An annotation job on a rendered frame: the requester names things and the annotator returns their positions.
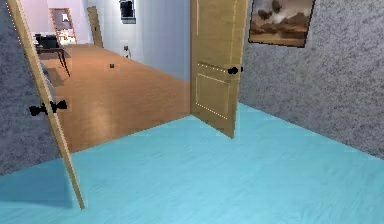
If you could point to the black box on table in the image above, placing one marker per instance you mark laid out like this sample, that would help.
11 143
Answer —
48 41

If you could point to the dark wooden table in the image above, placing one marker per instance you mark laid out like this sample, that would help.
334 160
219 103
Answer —
53 51

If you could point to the brown framed landscape picture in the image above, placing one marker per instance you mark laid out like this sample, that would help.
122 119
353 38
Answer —
281 21

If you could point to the dark framed wall picture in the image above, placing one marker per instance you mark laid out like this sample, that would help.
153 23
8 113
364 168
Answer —
127 10

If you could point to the small black floor object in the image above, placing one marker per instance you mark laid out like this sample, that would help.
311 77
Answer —
112 65

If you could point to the light wooden room door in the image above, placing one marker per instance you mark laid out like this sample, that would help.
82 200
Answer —
43 90
95 26
213 50

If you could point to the black door knob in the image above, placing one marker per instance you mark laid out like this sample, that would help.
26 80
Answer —
43 108
233 70

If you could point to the wooden framed picture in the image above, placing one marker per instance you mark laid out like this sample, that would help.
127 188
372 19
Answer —
63 25

